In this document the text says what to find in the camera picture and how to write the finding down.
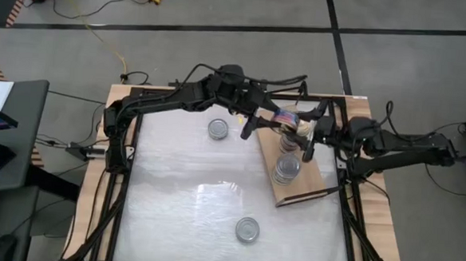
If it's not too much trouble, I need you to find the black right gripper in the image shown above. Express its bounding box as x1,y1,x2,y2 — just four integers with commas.
285,96,342,165

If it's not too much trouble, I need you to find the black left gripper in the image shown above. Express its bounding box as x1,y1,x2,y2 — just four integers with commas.
231,81,290,143

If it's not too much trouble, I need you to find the white glossy table sheet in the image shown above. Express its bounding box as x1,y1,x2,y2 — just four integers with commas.
112,90,359,261

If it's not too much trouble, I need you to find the black adapter box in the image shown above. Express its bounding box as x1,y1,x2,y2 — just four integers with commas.
64,141,108,161

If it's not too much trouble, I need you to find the black desk foot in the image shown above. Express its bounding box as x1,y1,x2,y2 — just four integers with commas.
23,162,82,203

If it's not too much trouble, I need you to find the dark grey desk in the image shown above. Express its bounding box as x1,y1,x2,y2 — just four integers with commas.
0,77,51,200

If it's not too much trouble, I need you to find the grey low desk surface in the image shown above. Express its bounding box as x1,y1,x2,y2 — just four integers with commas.
0,184,41,261

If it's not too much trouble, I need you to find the black computer mouse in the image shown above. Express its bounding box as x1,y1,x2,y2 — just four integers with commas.
0,232,19,261

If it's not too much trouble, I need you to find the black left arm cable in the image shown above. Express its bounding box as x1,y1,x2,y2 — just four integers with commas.
179,61,309,96

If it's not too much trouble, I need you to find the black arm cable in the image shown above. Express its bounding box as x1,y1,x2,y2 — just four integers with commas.
179,61,309,96
381,99,431,137

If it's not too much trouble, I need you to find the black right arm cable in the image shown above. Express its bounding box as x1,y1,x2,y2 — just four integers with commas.
381,99,431,137

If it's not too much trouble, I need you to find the black metal table frame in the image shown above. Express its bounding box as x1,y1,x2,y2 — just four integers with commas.
56,79,415,261

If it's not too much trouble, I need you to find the black looped cable with plug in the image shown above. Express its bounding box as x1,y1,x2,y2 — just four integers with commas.
119,69,152,86

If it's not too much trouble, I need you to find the black curved floor cable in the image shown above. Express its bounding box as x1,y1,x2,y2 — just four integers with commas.
421,120,466,197

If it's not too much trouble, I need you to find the thin black floor cable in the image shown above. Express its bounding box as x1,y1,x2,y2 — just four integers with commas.
47,89,107,105

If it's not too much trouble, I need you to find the long black floor cable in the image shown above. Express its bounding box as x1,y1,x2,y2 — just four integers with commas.
21,0,152,24

